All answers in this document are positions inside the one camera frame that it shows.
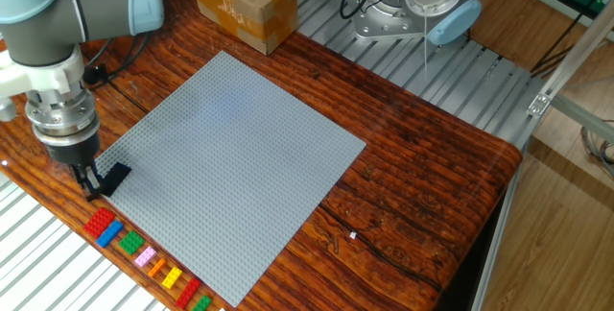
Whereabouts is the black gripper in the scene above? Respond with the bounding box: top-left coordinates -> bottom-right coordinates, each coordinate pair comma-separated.
46,131 -> 106,203

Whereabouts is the black Lego plate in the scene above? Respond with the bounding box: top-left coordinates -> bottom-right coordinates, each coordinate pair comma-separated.
98,161 -> 132,198

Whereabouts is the wide red Lego plate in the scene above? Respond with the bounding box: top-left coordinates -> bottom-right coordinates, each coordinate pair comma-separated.
83,206 -> 117,240

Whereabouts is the blue Lego plate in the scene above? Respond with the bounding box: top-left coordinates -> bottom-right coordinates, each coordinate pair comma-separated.
95,219 -> 125,249

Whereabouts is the green square Lego plate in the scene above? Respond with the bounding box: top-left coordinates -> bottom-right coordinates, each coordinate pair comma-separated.
117,229 -> 146,256

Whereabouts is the pink Lego brick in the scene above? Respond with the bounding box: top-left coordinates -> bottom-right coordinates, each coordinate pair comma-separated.
133,245 -> 158,269

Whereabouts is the thin orange Lego brick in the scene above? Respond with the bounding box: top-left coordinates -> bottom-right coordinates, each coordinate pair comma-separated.
147,257 -> 167,279

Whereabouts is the yellow Lego brick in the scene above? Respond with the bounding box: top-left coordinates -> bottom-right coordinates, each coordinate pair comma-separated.
160,266 -> 184,290

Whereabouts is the grey Lego baseplate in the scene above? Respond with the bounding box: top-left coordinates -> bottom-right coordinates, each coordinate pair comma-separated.
93,51 -> 367,308

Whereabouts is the long red Lego plate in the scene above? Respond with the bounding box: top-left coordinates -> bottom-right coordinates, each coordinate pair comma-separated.
174,277 -> 202,310

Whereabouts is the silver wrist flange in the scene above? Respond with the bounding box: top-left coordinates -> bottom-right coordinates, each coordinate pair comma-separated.
24,87 -> 101,148

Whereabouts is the taped cardboard box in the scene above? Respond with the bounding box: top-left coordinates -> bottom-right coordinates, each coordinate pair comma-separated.
188,0 -> 299,57

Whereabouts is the black gripper cable bundle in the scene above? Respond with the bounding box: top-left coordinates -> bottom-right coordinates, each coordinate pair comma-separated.
82,32 -> 153,91

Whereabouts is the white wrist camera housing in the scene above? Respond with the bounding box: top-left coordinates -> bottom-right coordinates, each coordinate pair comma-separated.
0,44 -> 86,123

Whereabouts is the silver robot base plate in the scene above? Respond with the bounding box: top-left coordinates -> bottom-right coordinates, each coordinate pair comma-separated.
352,0 -> 433,41

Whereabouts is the silver corner bracket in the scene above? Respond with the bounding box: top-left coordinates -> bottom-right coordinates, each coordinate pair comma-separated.
526,92 -> 553,119

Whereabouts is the black floor cable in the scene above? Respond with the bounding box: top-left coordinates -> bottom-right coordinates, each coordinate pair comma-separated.
530,11 -> 599,78

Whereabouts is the slanted metal frame beam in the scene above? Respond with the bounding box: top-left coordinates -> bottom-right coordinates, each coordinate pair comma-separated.
526,0 -> 614,119

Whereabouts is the grey aluminium frame beam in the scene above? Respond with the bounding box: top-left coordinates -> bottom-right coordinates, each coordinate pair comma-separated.
550,94 -> 614,145

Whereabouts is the grey cable coil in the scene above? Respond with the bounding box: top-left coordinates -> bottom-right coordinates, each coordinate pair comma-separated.
579,118 -> 614,180

